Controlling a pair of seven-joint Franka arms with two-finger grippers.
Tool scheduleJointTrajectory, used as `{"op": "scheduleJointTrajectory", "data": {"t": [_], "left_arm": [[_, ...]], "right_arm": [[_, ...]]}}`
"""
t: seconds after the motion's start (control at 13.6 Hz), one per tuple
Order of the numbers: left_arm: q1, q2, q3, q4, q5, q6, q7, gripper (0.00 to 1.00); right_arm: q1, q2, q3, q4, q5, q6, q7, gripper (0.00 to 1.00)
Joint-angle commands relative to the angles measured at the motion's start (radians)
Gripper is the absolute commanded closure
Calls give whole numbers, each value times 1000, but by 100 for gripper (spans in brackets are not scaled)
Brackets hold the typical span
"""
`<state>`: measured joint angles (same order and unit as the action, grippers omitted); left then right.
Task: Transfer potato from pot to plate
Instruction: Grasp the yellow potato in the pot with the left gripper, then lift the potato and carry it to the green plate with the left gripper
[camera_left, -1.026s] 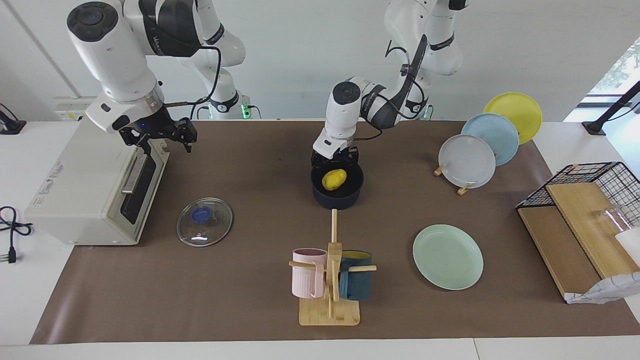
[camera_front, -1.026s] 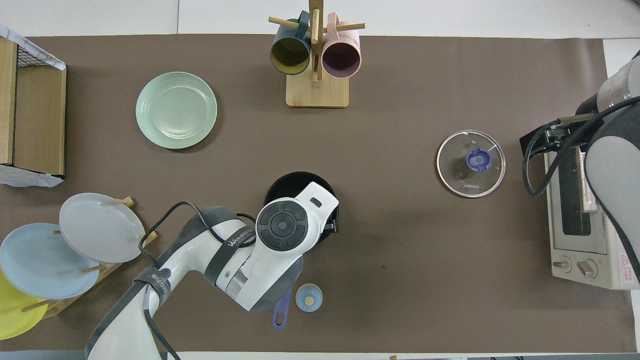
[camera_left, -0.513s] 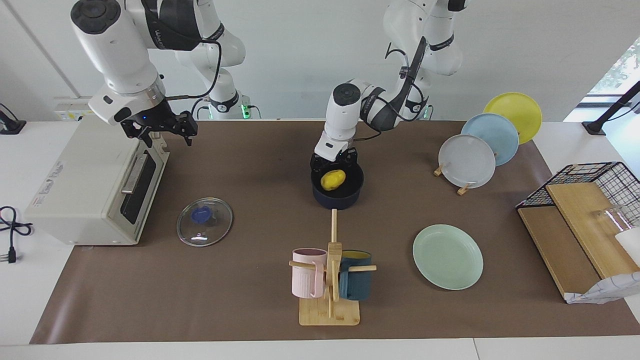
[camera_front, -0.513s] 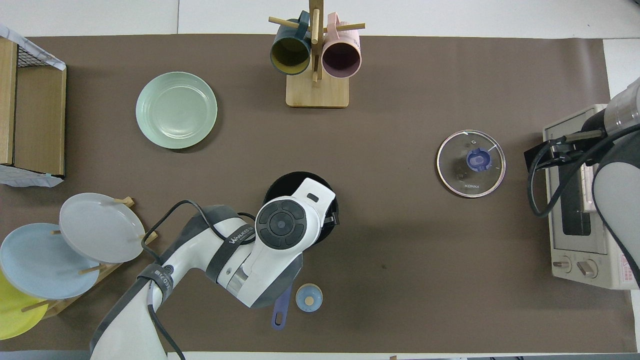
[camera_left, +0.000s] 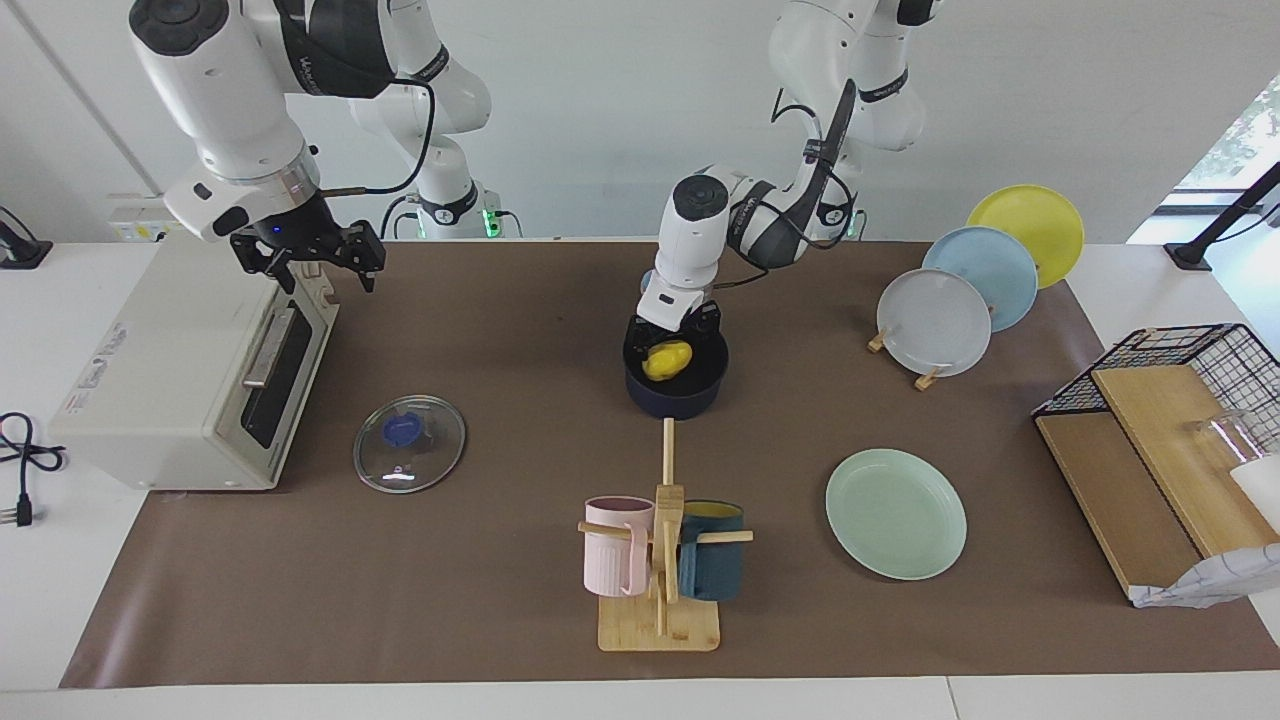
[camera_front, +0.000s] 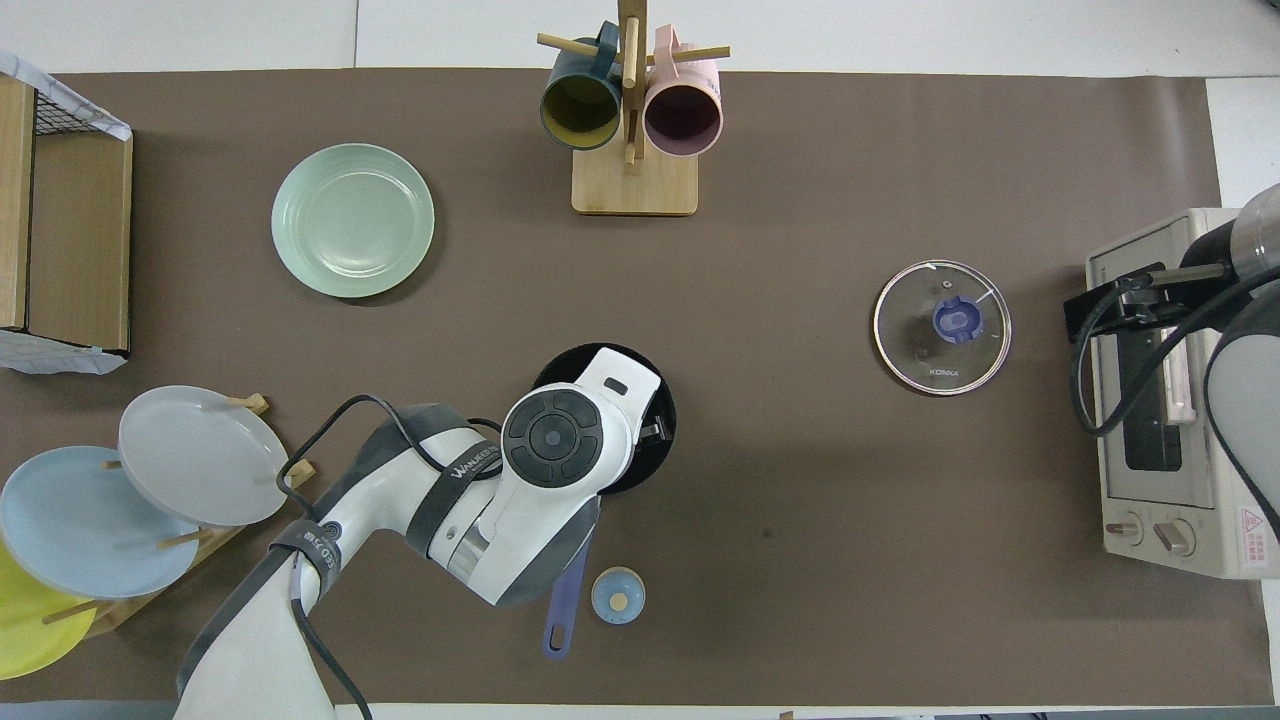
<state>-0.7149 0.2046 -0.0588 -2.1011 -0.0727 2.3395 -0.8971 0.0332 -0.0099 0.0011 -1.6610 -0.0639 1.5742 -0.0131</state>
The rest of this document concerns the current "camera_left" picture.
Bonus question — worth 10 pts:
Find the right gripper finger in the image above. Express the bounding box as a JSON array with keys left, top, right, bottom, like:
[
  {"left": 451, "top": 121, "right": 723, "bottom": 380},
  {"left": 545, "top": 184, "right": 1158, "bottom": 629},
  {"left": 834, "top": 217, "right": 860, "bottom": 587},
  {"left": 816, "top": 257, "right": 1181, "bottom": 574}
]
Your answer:
[
  {"left": 336, "top": 222, "right": 388, "bottom": 294},
  {"left": 230, "top": 236, "right": 298, "bottom": 297}
]

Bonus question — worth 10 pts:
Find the glass lid with purple knob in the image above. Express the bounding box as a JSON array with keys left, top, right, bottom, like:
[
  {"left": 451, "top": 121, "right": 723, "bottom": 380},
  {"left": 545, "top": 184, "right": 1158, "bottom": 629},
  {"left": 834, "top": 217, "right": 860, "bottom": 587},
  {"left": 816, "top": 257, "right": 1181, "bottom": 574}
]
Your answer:
[{"left": 353, "top": 395, "right": 467, "bottom": 495}]

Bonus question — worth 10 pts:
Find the grey plate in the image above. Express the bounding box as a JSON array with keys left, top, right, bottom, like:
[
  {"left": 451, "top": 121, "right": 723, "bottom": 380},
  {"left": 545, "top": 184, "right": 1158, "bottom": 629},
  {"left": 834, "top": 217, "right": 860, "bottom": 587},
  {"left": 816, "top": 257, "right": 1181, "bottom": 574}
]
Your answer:
[{"left": 876, "top": 268, "right": 993, "bottom": 378}]

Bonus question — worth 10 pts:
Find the wooden plate rack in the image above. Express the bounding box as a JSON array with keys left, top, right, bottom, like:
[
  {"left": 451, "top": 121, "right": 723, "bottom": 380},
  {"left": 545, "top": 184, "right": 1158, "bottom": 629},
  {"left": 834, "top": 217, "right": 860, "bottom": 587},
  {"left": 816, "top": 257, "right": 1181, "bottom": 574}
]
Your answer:
[{"left": 867, "top": 325, "right": 946, "bottom": 392}]

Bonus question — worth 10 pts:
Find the mint green plate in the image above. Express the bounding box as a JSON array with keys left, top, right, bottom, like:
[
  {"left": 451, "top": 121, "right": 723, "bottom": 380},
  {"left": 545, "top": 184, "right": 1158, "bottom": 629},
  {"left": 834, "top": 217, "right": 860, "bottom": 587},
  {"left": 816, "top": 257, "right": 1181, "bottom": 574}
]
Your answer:
[{"left": 825, "top": 448, "right": 968, "bottom": 581}]

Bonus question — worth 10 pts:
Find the light blue plate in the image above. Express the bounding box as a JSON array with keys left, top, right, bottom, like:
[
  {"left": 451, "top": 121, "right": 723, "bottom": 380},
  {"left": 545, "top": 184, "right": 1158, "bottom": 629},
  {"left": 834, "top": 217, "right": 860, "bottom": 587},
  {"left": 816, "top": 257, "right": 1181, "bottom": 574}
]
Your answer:
[{"left": 921, "top": 226, "right": 1040, "bottom": 333}]

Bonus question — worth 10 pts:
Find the yellow plate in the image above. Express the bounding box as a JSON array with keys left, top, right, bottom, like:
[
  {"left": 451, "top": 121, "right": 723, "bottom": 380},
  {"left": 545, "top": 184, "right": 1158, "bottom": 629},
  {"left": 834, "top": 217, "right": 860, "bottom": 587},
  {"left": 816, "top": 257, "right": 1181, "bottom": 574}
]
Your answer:
[{"left": 966, "top": 184, "right": 1086, "bottom": 291}]

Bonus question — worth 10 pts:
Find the white power strip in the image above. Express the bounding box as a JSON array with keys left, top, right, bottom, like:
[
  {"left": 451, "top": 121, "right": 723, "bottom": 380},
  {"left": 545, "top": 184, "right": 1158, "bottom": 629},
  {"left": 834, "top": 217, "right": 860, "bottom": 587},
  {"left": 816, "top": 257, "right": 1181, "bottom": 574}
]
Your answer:
[{"left": 108, "top": 198, "right": 186, "bottom": 243}]

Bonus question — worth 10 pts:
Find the beige toaster oven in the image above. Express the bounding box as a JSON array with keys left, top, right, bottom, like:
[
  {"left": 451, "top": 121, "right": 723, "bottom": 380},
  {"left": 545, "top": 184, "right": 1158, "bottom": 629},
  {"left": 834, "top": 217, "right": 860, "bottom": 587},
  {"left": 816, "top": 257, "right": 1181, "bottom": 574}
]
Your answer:
[{"left": 48, "top": 238, "right": 341, "bottom": 491}]

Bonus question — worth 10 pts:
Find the pink ribbed mug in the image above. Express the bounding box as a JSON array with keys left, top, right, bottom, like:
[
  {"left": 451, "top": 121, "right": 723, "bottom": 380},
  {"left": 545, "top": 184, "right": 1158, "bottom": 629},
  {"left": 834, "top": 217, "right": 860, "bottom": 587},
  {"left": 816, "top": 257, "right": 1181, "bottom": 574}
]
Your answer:
[{"left": 584, "top": 496, "right": 656, "bottom": 598}]

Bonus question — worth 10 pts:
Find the dark teal mug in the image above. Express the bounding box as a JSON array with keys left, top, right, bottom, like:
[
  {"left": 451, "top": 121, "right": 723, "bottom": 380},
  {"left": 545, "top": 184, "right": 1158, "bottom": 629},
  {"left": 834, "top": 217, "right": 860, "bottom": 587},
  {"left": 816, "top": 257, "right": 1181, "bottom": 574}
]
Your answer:
[{"left": 678, "top": 500, "right": 746, "bottom": 602}]

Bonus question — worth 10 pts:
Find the brown table mat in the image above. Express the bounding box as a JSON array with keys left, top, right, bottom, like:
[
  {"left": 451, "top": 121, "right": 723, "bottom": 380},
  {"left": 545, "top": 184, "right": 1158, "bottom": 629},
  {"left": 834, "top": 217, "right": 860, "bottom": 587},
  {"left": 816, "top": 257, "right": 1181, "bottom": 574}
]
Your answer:
[{"left": 60, "top": 240, "right": 1280, "bottom": 689}]

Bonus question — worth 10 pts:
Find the wooden mug tree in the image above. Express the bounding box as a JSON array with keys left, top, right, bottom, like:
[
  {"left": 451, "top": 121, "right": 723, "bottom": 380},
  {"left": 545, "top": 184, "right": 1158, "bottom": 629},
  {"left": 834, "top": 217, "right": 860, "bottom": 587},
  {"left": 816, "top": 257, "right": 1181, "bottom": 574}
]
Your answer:
[{"left": 578, "top": 418, "right": 754, "bottom": 653}]

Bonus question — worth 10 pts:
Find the wooden shelf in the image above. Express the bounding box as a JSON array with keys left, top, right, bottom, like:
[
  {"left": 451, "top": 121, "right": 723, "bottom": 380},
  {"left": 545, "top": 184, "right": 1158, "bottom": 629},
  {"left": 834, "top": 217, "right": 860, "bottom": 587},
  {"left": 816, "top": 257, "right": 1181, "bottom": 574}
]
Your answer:
[{"left": 1035, "top": 363, "right": 1280, "bottom": 604}]

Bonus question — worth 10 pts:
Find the black angled stand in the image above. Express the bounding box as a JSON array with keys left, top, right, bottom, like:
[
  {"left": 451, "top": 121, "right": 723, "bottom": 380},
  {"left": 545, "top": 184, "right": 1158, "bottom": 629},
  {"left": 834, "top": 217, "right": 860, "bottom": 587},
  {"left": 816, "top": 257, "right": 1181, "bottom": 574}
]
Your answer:
[{"left": 1163, "top": 160, "right": 1280, "bottom": 271}]

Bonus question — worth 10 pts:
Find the clear glass cup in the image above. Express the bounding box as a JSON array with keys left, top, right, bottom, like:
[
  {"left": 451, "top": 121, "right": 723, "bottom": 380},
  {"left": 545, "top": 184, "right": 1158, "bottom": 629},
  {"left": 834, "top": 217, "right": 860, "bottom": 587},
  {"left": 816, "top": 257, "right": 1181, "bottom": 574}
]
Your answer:
[{"left": 1188, "top": 408, "right": 1263, "bottom": 471}]

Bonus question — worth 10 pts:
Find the white patterned cloth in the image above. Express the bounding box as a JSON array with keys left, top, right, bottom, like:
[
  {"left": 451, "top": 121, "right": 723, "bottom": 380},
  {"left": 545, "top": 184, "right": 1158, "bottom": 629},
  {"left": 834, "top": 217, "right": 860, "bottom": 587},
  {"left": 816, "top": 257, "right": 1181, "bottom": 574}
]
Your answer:
[{"left": 1130, "top": 543, "right": 1280, "bottom": 610}]

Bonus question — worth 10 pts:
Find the dark pot with purple handle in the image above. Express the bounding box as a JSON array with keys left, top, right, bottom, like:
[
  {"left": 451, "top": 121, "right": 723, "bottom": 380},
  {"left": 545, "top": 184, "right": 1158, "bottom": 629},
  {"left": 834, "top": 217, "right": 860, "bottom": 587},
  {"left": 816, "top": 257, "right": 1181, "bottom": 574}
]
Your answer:
[{"left": 623, "top": 318, "right": 730, "bottom": 421}]

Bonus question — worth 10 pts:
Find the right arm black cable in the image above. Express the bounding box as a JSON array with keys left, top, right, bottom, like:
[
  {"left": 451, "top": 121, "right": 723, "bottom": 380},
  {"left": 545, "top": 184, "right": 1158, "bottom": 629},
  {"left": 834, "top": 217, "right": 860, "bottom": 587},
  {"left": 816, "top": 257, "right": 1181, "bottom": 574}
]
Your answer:
[{"left": 320, "top": 75, "right": 437, "bottom": 198}]

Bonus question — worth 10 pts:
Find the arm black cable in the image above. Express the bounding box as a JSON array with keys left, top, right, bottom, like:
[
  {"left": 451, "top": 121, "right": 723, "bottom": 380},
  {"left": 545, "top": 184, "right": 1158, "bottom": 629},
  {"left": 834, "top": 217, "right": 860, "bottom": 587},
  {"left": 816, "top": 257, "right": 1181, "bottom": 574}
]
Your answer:
[
  {"left": 770, "top": 78, "right": 866, "bottom": 291},
  {"left": 320, "top": 75, "right": 437, "bottom": 198}
]

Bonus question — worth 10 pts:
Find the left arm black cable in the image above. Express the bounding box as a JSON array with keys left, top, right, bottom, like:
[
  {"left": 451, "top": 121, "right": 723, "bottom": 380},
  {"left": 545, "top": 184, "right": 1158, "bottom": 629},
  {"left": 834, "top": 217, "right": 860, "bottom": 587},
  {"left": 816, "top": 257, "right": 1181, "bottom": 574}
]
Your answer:
[{"left": 770, "top": 78, "right": 866, "bottom": 291}]

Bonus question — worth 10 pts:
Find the black power cord with plug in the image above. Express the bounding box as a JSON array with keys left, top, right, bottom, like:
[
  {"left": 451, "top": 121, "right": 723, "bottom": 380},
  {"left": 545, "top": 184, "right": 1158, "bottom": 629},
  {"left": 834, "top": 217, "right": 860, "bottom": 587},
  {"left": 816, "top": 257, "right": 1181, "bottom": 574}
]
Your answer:
[{"left": 0, "top": 410, "right": 67, "bottom": 528}]

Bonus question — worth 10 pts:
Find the black wire basket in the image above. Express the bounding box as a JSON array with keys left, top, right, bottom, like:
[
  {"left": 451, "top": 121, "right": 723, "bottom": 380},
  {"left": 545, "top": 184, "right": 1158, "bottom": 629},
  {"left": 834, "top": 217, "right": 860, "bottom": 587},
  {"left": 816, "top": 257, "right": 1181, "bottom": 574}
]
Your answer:
[{"left": 1032, "top": 323, "right": 1280, "bottom": 456}]

